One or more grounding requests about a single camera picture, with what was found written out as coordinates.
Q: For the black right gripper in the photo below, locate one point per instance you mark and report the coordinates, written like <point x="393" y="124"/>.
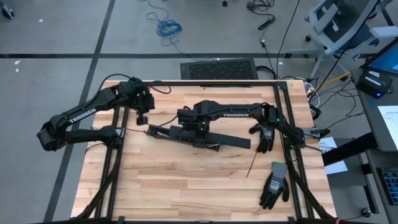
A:
<point x="202" y="124"/>

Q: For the grey side desk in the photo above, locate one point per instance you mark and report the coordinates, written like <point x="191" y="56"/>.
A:
<point x="370" y="124"/>

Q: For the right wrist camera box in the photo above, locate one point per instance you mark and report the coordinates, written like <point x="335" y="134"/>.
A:
<point x="184" y="115"/>

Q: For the black aluminium table frame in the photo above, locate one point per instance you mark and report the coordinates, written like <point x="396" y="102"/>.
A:
<point x="224" y="83"/>

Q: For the black duct cover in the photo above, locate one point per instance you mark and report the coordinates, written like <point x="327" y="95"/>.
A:
<point x="231" y="140"/>

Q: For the grey office chair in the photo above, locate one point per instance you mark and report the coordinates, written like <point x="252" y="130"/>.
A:
<point x="339" y="21"/>

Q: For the white power strip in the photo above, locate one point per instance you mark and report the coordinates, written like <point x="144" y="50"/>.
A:
<point x="308" y="90"/>

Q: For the laptop with blue screen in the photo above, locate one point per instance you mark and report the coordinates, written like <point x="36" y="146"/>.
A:
<point x="387" y="60"/>

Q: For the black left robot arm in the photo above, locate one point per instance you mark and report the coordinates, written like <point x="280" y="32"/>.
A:
<point x="81" y="113"/>

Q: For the small black floor object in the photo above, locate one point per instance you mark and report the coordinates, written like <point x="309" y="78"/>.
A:
<point x="224" y="3"/>

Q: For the black grey work glove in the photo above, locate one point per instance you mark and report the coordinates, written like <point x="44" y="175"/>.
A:
<point x="275" y="186"/>
<point x="265" y="138"/>

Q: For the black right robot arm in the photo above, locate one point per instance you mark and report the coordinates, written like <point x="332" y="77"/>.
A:
<point x="242" y="112"/>

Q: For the black power strip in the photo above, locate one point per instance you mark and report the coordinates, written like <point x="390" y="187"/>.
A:
<point x="266" y="23"/>

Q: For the black box device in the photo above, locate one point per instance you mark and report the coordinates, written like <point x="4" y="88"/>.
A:
<point x="373" y="82"/>

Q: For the black perforated computer case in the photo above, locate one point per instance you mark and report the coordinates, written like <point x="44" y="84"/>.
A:
<point x="217" y="70"/>

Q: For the black white floor object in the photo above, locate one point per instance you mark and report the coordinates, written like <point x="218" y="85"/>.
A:
<point x="7" y="12"/>

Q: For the white printed paper sheet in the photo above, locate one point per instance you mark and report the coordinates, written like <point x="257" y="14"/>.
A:
<point x="390" y="123"/>

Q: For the black caster wheel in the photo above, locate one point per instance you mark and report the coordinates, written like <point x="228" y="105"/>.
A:
<point x="366" y="212"/>

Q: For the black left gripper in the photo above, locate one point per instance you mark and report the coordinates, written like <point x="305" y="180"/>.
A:
<point x="141" y="96"/>

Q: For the black keyboard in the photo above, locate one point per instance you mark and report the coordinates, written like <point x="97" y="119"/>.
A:
<point x="390" y="186"/>

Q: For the long black zip tie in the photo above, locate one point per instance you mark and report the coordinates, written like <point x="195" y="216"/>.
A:
<point x="252" y="165"/>

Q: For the black desk base bar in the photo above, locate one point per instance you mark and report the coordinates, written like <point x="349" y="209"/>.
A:
<point x="351" y="148"/>

